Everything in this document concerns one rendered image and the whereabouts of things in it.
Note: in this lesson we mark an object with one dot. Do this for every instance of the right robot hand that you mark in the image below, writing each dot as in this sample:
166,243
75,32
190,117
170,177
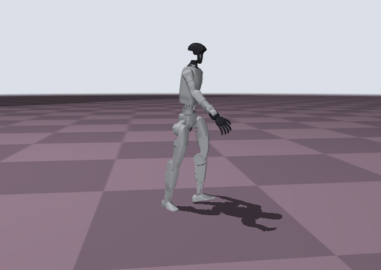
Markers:
221,122

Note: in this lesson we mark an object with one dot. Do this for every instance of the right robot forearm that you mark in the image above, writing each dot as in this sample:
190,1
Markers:
203,103

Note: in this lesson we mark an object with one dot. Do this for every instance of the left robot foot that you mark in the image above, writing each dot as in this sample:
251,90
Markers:
204,196

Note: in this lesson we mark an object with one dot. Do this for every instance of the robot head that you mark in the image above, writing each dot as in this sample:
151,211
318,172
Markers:
198,49

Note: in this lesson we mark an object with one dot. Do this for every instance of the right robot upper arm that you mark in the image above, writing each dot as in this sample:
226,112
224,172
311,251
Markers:
188,76

